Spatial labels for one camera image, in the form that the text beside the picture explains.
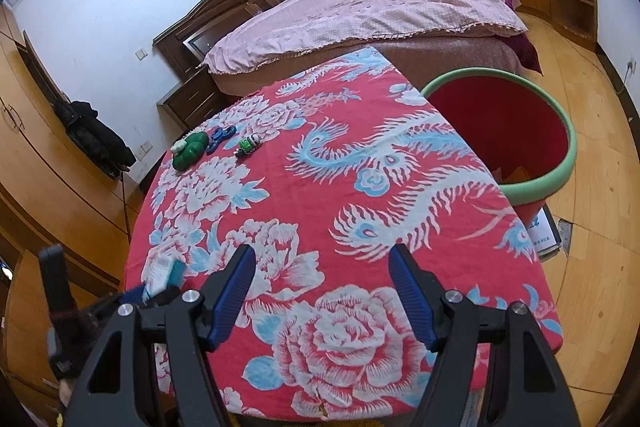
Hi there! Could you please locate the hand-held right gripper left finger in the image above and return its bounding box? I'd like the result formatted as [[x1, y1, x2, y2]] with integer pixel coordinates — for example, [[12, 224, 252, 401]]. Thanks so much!
[[65, 244, 257, 427]]

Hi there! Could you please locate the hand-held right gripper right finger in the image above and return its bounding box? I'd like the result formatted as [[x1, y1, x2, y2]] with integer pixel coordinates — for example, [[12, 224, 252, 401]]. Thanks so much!
[[389, 243, 583, 427]]

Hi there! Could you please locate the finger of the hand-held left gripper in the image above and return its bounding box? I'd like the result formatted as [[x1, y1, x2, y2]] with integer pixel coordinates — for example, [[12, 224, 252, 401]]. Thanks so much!
[[167, 258, 186, 292], [119, 285, 151, 308]]

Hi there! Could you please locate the white tube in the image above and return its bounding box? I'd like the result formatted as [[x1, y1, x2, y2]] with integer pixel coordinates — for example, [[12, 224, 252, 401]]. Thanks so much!
[[142, 256, 175, 302]]

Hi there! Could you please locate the orange box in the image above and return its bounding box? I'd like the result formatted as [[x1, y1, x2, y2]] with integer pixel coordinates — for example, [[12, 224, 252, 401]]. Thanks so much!
[[501, 164, 540, 186]]

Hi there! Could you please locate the red bin with green rim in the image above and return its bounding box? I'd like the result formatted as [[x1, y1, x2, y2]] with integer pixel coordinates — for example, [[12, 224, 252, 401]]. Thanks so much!
[[420, 68, 578, 228]]

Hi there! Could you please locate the green toy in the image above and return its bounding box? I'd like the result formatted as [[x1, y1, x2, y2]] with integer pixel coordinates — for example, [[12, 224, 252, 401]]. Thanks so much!
[[170, 131, 211, 170]]

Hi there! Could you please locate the red floral tablecloth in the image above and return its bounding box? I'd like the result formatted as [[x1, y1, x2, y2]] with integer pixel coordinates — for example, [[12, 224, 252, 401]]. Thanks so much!
[[125, 47, 565, 418]]

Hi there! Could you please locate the blue fidget spinner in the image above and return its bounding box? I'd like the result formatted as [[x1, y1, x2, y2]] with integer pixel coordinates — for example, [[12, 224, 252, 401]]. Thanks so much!
[[205, 127, 242, 155]]

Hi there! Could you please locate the white cardboard box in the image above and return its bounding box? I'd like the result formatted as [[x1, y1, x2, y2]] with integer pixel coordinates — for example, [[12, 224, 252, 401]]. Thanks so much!
[[527, 206, 562, 261]]

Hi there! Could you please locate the small green toy car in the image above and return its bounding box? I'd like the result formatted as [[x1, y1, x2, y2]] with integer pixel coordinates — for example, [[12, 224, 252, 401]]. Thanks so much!
[[236, 134, 264, 158]]

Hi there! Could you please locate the light wooden wardrobe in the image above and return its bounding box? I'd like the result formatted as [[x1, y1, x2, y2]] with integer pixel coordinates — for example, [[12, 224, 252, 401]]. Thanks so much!
[[0, 2, 146, 427]]

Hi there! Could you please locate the black coat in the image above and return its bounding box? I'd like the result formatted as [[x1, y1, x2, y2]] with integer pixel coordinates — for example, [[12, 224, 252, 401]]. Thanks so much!
[[52, 99, 137, 178]]

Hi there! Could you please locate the dark wooden nightstand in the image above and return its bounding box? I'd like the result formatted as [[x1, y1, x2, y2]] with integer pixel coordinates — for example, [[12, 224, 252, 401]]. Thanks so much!
[[156, 67, 233, 130]]

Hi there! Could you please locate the brown bed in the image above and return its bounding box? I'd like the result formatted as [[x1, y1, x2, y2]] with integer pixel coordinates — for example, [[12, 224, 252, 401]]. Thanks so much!
[[210, 32, 543, 104]]

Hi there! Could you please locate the dark wooden headboard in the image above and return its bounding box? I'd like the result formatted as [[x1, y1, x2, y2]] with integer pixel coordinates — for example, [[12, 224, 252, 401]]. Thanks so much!
[[152, 0, 320, 72]]

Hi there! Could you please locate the maroon cloth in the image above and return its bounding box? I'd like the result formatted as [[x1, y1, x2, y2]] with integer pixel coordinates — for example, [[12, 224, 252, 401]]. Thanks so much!
[[502, 0, 543, 75]]

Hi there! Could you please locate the bed with pink blanket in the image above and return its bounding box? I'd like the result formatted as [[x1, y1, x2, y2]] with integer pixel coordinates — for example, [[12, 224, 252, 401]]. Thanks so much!
[[202, 0, 530, 75]]

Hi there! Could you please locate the thin floor cable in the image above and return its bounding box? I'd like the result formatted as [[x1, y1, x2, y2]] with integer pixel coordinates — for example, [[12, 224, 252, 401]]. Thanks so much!
[[575, 47, 636, 124]]

